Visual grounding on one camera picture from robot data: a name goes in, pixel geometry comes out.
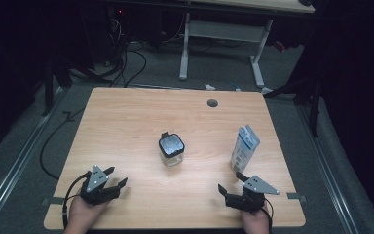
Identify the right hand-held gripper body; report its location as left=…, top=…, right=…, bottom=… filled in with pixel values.
left=225, top=175, right=281, bottom=215

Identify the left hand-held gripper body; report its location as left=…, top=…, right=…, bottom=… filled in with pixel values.
left=79, top=165, right=122, bottom=206

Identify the white and blue pouch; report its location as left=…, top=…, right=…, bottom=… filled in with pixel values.
left=230, top=124, right=261, bottom=174

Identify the clear jar with black lid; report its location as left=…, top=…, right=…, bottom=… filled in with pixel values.
left=158, top=131, right=186, bottom=168

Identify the person's left hand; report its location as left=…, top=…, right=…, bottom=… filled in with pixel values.
left=66, top=196, right=112, bottom=229

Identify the person's right hand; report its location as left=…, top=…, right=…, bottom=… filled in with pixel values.
left=239, top=202, right=272, bottom=234

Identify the grey tape strip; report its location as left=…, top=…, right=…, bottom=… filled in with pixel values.
left=42, top=196, right=65, bottom=207
left=286, top=192, right=308, bottom=201

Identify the black metal stand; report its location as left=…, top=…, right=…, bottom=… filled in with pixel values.
left=264, top=74, right=322, bottom=137
left=42, top=58, right=74, bottom=117

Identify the right hand-held gripper cable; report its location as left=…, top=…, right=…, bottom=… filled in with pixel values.
left=261, top=206, right=275, bottom=234

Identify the hand-held gripper cable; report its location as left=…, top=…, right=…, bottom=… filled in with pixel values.
left=61, top=171, right=92, bottom=230
left=261, top=206, right=275, bottom=234

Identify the left hand-held gripper cable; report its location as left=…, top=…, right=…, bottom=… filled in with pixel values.
left=61, top=171, right=92, bottom=230

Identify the black floor cable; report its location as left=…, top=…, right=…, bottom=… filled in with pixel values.
left=39, top=108, right=86, bottom=180

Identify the metal floor rail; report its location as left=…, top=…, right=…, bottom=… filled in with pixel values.
left=0, top=87, right=67, bottom=225
left=296, top=103, right=359, bottom=234

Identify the looped black cable bundle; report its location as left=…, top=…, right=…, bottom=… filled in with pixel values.
left=108, top=42, right=148, bottom=88

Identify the white cable bundle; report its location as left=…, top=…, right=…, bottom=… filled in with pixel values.
left=111, top=18, right=125, bottom=42

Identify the white frame desk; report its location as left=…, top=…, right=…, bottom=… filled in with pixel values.
left=178, top=0, right=316, bottom=89

